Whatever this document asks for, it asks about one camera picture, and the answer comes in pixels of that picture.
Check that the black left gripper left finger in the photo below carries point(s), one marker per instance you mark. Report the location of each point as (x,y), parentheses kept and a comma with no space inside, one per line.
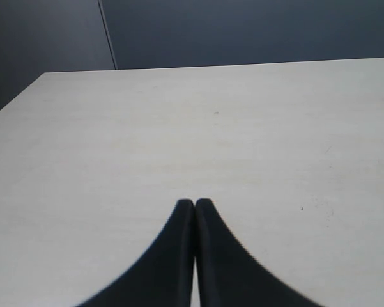
(163,275)

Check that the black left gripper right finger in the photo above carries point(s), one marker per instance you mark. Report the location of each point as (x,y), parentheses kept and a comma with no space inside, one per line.
(227,274)

